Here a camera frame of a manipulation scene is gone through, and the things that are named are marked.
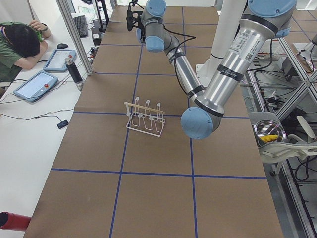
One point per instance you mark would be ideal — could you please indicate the blue teach pendant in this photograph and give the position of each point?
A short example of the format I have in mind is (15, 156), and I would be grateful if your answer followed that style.
(34, 88)
(56, 61)

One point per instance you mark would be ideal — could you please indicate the black water bottle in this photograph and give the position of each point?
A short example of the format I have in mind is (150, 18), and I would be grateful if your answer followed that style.
(73, 70)

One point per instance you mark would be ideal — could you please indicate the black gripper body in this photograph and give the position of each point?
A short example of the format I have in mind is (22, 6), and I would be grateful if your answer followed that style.
(142, 35)

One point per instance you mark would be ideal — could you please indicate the black computer mouse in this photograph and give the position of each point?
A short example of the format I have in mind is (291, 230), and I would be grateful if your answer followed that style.
(62, 46)

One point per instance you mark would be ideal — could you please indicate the aluminium frame post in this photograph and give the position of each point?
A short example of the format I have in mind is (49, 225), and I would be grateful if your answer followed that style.
(70, 25)

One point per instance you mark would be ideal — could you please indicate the red cylinder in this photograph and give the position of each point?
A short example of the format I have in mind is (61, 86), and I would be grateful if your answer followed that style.
(15, 222)

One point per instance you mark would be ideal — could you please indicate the black keyboard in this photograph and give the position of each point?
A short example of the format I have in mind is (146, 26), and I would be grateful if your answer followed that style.
(81, 25)

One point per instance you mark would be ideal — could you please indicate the small black puck device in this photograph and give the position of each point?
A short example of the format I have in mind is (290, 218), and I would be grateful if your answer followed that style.
(62, 124)

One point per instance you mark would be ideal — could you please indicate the person in green shirt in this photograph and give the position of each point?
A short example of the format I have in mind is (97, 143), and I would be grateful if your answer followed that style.
(21, 47)

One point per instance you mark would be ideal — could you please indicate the far blue teach pendant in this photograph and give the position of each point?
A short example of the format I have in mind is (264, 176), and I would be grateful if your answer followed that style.
(56, 61)

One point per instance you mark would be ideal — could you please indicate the near blue teach pendant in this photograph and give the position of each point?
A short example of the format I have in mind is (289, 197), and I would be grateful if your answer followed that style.
(34, 88)

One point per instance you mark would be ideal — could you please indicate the steel bowl with corn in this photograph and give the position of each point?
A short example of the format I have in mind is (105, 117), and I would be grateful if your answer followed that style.
(267, 131)

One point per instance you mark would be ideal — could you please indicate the white wire cup holder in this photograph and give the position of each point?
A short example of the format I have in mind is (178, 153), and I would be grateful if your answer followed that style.
(145, 119)

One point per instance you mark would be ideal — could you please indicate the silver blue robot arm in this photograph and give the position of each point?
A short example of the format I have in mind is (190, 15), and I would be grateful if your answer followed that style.
(151, 32)
(262, 20)

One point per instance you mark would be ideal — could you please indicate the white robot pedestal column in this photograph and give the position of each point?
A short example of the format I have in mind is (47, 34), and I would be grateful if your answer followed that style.
(231, 12)

